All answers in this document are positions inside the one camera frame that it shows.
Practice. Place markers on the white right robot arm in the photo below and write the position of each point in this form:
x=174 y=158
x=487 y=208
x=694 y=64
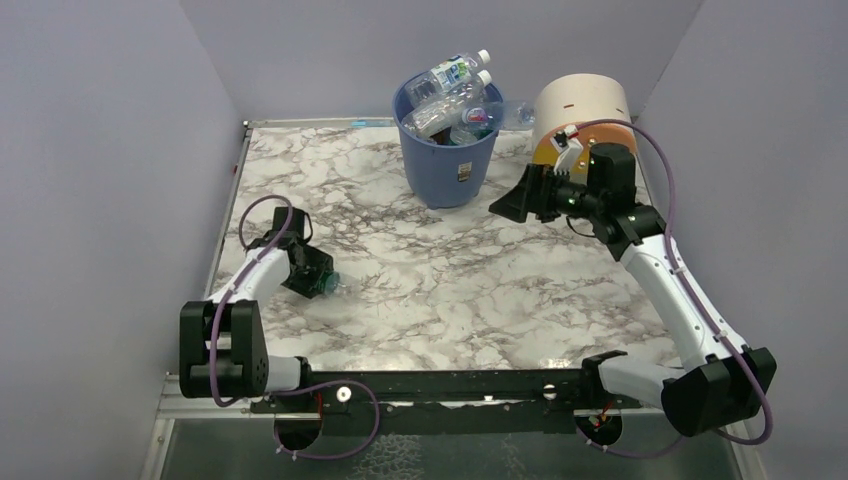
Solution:
x=721 y=379

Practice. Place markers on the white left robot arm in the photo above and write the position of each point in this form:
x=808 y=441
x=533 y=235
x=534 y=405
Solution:
x=222 y=349

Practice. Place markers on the blue plastic bin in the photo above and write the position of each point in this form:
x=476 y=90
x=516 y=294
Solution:
x=441 y=176

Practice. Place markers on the bottle purple blue label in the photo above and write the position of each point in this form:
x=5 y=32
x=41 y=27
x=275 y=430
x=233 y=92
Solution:
x=515 y=115

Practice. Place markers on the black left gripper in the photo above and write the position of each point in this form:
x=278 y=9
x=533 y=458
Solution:
x=313 y=273

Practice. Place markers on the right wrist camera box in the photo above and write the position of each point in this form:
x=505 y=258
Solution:
x=568 y=146

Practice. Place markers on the clear bottle dark green label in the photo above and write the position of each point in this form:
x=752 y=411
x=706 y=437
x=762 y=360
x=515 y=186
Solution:
x=331 y=282

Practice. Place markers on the clear bottle white green label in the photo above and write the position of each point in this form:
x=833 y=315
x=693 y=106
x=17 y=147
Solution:
x=462 y=135

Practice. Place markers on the round pastel drawer cabinet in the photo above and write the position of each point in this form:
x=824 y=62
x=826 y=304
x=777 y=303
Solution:
x=576 y=99

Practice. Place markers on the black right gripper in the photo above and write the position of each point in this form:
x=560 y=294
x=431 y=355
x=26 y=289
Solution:
x=539 y=195

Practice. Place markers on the clear bottle white cap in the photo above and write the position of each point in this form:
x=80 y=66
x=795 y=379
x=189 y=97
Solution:
x=445 y=110

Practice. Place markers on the black aluminium mounting rail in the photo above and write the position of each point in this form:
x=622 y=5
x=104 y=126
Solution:
x=366 y=404

